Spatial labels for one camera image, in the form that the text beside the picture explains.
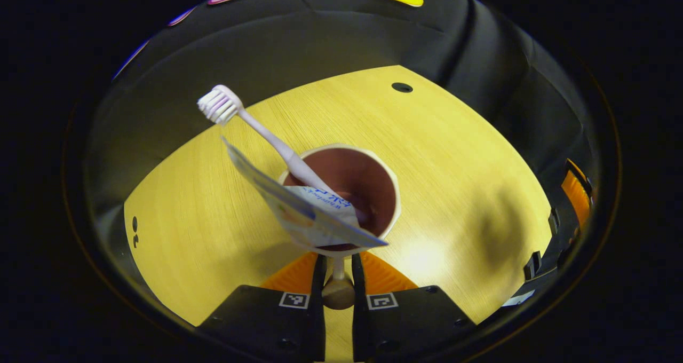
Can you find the black backdrop cloth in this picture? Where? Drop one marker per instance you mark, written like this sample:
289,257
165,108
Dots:
373,37

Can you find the white toothpaste tube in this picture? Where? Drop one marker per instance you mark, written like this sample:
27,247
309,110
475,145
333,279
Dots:
299,213

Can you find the beige cup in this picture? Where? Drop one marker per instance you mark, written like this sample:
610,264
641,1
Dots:
368,181

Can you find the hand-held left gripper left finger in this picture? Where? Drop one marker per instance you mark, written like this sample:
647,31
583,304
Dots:
319,299

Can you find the pink toothbrush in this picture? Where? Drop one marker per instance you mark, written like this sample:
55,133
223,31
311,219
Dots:
267,136

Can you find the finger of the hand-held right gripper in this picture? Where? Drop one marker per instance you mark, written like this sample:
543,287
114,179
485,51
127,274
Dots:
576,192

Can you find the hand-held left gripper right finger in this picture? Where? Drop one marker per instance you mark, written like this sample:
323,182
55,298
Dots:
357,299

